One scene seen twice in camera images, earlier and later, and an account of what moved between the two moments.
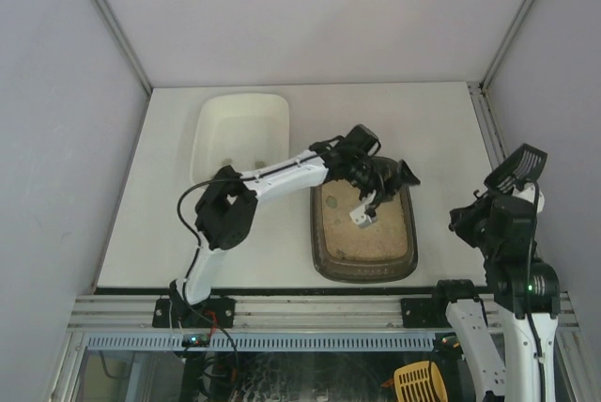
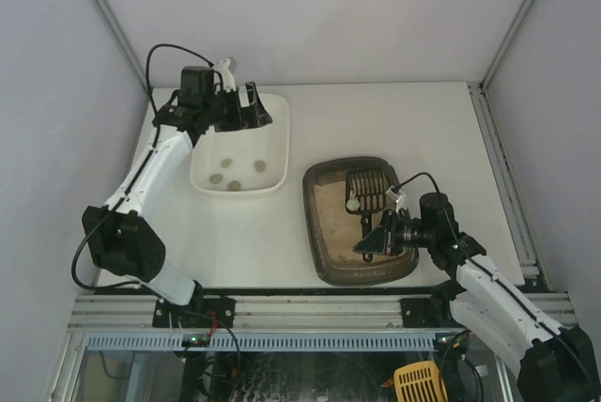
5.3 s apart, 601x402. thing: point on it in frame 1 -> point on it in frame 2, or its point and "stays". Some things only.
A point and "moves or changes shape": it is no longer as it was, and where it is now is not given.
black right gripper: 512,171 -> 388,235
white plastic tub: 242,131 stays
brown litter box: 344,251 stays
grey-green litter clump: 331,202 moves or changes shape
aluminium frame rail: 107,312 stays
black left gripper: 388,177 -> 237,114
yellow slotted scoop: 420,382 stays
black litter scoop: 525,164 moves or changes shape
